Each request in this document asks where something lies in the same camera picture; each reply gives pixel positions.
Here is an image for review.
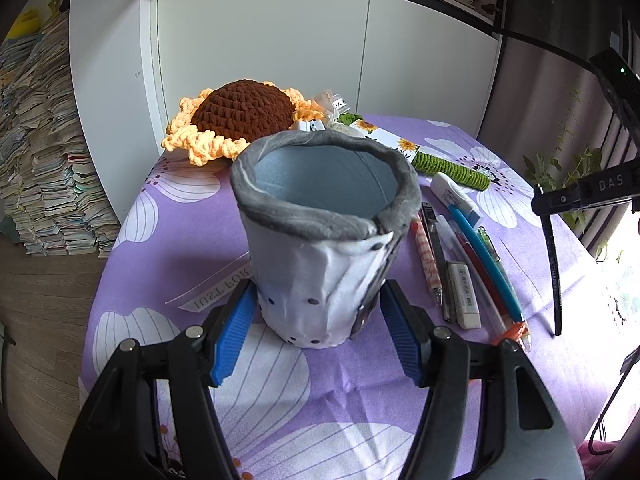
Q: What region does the green potted plant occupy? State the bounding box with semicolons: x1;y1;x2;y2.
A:
522;86;609;261

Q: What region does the red gel pen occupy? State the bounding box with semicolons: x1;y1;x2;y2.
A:
449;220;513;330

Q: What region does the grey white fabric pen holder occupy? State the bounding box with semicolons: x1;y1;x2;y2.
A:
230;130;421;350

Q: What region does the white correction tape dispenser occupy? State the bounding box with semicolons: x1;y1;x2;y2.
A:
431;172;480;228

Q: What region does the white eraser with grey sleeve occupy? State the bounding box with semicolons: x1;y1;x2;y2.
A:
447;262;482;330

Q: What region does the clear translucent pen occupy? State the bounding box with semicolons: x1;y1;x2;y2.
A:
437;213;511;334

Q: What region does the stack of books on floor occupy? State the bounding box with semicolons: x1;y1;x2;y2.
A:
1;13;120;259

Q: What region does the blue pen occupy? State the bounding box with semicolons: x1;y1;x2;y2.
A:
448;205;525;322

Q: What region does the black slim pen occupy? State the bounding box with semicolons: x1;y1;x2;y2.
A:
421;202;454;323

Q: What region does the pink checkered pen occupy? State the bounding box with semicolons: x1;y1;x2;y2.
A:
411;214;444;307

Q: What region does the sunflower greeting card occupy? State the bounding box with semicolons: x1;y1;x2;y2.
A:
348;119;419;162

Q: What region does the purple floral tablecloth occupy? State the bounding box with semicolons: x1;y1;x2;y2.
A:
78;116;625;479

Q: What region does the light green pen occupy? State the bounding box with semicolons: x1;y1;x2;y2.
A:
476;226;511;284

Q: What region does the white bookshelf cabinet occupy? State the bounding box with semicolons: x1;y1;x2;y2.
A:
68;0;499;218

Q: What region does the pink striped curtain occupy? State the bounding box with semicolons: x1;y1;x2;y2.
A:
563;70;639;257

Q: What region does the person's right hand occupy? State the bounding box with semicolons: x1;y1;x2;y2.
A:
578;440;618;479

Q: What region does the crochet sunflower with green stem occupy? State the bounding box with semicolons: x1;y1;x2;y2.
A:
160;79;490;191

